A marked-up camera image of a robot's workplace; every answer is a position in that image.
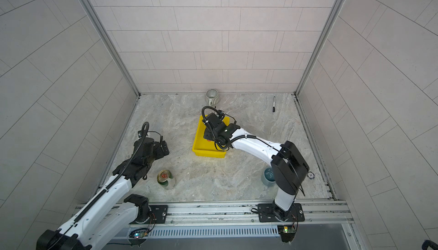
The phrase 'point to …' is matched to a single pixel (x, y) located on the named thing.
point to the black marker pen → (274, 105)
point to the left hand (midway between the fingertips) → (162, 143)
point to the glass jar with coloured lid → (166, 180)
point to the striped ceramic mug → (212, 96)
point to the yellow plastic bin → (204, 147)
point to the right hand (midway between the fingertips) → (207, 133)
